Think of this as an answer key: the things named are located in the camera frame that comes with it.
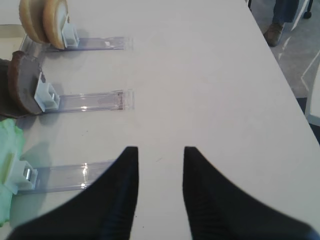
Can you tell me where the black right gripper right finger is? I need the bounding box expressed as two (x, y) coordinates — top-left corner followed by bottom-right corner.
(182, 146), (320, 240)

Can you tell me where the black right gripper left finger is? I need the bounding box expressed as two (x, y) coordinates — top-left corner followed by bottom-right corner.
(8, 146), (139, 240)

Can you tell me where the brown meat patty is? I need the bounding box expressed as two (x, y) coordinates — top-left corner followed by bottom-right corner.
(7, 50), (43, 115)
(0, 59), (28, 119)

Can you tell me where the standing green lettuce leaf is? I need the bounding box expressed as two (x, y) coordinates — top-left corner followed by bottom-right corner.
(0, 118), (25, 227)

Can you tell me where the person's brown shoe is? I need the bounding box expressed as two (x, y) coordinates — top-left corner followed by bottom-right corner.
(263, 22), (285, 47)

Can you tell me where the clear lettuce holder rail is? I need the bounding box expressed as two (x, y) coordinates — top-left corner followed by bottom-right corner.
(3, 160), (115, 195)

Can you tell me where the clear patty holder rail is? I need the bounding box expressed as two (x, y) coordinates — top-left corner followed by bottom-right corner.
(34, 72), (135, 114)

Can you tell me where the clear bread holder rail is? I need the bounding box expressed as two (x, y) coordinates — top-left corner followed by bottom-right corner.
(19, 23), (133, 53)

